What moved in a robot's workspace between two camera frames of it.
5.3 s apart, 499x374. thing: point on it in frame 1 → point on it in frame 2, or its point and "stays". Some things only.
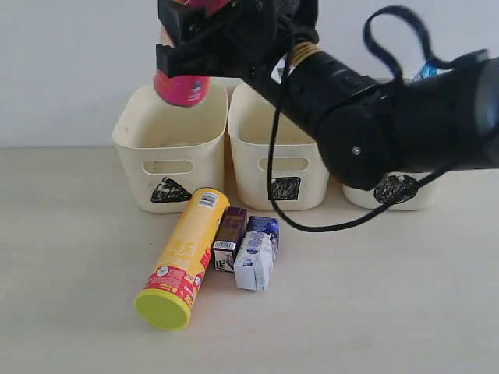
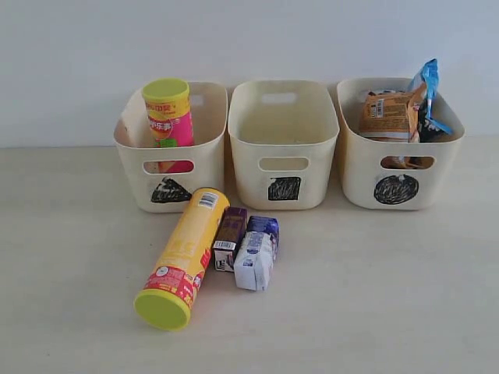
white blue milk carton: [253, 264] stays
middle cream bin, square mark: [300, 178] stays
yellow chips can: [166, 303] stays
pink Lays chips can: [186, 91] → [169, 112]
